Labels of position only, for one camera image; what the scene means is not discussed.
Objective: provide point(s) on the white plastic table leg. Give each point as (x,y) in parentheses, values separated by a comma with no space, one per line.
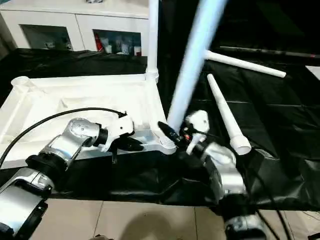
(245,64)
(225,112)
(153,35)
(197,50)

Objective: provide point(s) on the white plastic table top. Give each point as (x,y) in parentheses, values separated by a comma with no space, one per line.
(75,97)

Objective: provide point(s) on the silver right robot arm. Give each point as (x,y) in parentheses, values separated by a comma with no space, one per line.
(222,165)

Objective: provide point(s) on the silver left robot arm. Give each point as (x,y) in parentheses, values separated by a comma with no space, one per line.
(65,145)

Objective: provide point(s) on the black mat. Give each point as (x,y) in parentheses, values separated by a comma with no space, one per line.
(280,150)

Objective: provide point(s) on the white glass-door cabinet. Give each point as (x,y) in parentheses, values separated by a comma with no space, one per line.
(75,20)

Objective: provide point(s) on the white flat panel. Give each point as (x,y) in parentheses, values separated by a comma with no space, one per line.
(315,72)

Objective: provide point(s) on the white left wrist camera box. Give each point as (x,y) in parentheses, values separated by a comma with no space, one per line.
(119,127)

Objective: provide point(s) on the black metal rail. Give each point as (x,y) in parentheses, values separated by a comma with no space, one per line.
(275,51)

